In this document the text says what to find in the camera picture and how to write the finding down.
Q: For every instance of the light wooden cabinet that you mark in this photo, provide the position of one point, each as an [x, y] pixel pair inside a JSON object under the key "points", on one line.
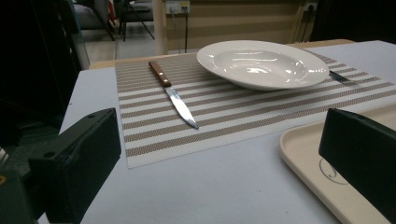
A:
{"points": [[236, 25]]}

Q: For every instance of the striped woven placemat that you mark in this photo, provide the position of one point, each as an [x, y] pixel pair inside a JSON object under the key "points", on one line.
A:
{"points": [[236, 115]]}

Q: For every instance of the black framed chair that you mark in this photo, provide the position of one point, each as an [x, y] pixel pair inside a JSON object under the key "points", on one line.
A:
{"points": [[137, 12]]}

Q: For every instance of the white sheet table cover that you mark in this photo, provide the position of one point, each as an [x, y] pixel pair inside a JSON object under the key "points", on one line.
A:
{"points": [[202, 189]]}

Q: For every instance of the white deep plate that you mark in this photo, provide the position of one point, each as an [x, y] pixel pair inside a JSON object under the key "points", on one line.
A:
{"points": [[264, 67]]}

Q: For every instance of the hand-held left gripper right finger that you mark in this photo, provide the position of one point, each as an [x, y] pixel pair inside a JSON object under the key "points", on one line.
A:
{"points": [[361, 146]]}

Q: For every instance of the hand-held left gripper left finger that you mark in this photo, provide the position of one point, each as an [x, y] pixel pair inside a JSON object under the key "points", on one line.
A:
{"points": [[81, 161]]}

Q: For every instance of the white wall power socket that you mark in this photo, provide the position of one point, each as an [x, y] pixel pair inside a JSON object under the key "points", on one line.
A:
{"points": [[177, 6], [310, 6]]}

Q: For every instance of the beige tray with rabbit print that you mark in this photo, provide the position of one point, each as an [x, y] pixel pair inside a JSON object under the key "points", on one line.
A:
{"points": [[311, 174]]}

